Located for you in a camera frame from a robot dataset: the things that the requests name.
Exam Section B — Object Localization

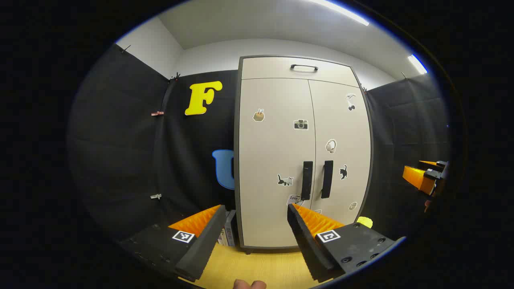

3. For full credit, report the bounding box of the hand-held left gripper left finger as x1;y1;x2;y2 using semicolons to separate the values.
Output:
118;205;226;282

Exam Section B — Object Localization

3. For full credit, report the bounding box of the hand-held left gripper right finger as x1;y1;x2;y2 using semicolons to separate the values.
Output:
287;203;406;283

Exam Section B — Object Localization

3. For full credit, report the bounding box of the black vertical door handle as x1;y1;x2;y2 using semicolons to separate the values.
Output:
301;161;313;201
321;161;334;199

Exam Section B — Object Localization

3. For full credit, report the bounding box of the beige door with headphone sticker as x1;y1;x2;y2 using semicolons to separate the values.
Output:
308;79;372;226

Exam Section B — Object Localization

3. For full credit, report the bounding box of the beige double-door shoe cabinet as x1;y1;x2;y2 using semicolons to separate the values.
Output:
234;55;374;255

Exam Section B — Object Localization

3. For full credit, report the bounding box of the beige door with camera sticker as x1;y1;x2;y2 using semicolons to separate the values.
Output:
238;78;316;247

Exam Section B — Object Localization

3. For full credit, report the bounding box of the beige cabinet drawer front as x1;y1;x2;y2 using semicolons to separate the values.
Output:
241;57;360;88

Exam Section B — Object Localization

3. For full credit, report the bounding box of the black backdrop cloth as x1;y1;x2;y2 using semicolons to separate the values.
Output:
68;43;450;249

